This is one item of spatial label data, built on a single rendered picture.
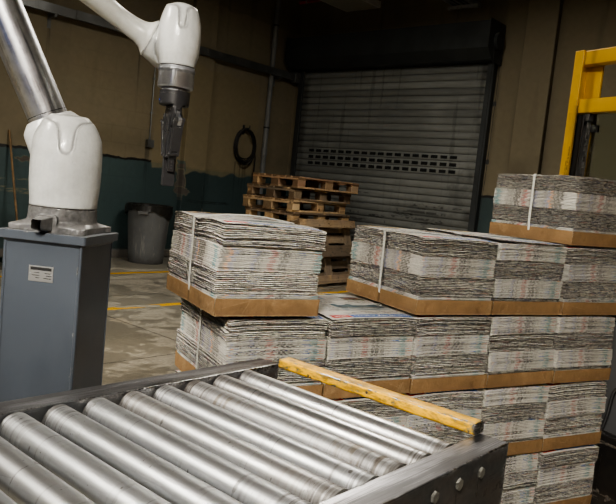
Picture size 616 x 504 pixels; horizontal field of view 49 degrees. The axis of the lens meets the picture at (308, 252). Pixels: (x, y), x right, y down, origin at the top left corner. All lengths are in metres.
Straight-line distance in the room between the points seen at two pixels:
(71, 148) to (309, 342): 0.75
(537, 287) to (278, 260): 0.92
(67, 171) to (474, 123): 7.99
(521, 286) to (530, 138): 6.77
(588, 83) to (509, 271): 1.26
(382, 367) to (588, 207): 0.91
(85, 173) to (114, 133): 7.55
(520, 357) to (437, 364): 0.34
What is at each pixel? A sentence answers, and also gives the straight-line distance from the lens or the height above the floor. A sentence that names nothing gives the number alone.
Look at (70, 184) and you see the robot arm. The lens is 1.64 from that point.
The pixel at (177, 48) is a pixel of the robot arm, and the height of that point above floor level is 1.46.
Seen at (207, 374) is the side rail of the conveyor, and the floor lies 0.80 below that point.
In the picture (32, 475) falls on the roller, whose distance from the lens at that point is 0.88.
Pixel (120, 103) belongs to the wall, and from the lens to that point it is 9.25.
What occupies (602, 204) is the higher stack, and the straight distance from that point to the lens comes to 2.45.
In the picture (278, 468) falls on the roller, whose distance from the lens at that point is 0.92.
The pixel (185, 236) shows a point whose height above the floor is 1.00.
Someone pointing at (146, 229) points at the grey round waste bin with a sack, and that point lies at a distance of 8.79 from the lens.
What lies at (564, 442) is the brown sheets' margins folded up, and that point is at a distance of 2.53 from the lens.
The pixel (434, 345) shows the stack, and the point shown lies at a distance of 2.02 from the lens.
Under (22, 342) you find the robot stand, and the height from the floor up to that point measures 0.74.
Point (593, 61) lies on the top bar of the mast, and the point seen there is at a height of 1.80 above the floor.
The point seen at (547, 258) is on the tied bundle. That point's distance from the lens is 2.27.
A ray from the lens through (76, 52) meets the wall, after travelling 8.98.
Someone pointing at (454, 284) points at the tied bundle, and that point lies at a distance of 2.02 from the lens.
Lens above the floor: 1.16
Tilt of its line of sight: 5 degrees down
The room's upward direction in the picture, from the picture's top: 6 degrees clockwise
